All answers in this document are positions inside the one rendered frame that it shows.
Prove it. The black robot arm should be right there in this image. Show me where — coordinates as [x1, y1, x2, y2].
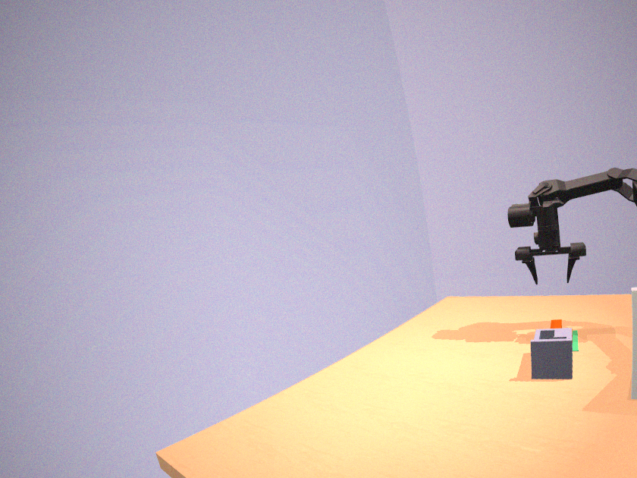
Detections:
[507, 168, 637, 228]

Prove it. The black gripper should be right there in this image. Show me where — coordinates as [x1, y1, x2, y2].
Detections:
[515, 224, 586, 285]

